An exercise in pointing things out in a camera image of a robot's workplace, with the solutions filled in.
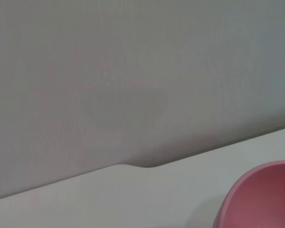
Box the pink bowl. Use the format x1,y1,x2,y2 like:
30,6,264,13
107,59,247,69
212,160,285,228

